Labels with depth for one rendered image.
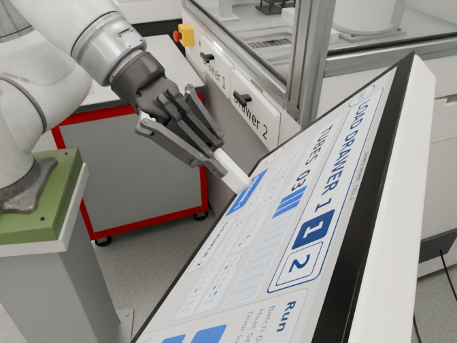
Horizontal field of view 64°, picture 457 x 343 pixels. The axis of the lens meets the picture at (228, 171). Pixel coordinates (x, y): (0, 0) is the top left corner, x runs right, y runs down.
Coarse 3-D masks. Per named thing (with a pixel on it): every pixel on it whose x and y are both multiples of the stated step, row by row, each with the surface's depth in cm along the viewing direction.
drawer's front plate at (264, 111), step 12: (240, 72) 107; (240, 84) 104; (252, 96) 98; (240, 108) 109; (252, 108) 100; (264, 108) 92; (264, 120) 94; (276, 120) 89; (264, 132) 96; (276, 132) 91; (276, 144) 93
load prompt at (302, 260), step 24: (360, 120) 40; (336, 144) 40; (360, 144) 35; (336, 168) 35; (312, 192) 35; (336, 192) 31; (312, 216) 30; (336, 216) 27; (312, 240) 27; (288, 264) 27; (312, 264) 24
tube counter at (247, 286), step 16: (304, 176) 40; (288, 192) 40; (304, 192) 36; (288, 208) 36; (272, 224) 36; (288, 224) 33; (272, 240) 33; (256, 256) 33; (272, 256) 30; (256, 272) 30; (240, 288) 30; (256, 288) 28; (224, 304) 30
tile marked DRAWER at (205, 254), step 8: (224, 224) 50; (232, 224) 47; (216, 232) 50; (224, 232) 47; (216, 240) 47; (208, 248) 47; (200, 256) 47; (208, 256) 44; (192, 264) 46; (200, 264) 44
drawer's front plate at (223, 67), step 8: (208, 40) 128; (208, 48) 126; (216, 48) 122; (216, 56) 119; (224, 56) 116; (208, 64) 130; (216, 64) 121; (224, 64) 113; (232, 64) 112; (208, 72) 132; (224, 72) 115; (216, 80) 125; (224, 80) 117
